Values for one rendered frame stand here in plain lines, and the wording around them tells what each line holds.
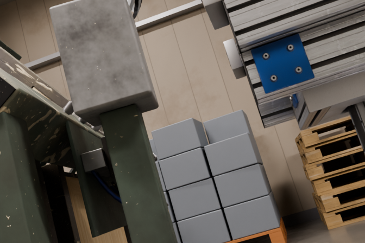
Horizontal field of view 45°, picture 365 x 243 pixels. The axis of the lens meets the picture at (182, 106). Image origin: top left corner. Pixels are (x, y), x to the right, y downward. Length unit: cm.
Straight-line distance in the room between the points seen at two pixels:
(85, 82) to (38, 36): 570
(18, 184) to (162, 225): 21
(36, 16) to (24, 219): 587
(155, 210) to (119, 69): 22
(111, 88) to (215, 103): 470
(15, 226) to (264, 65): 48
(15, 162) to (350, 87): 61
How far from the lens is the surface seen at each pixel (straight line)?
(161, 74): 555
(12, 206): 69
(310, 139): 419
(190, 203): 402
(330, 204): 420
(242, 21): 79
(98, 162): 94
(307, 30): 83
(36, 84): 171
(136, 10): 176
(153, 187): 66
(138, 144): 67
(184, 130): 403
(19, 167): 70
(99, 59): 68
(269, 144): 524
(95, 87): 67
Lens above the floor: 59
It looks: 12 degrees up
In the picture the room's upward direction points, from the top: 17 degrees counter-clockwise
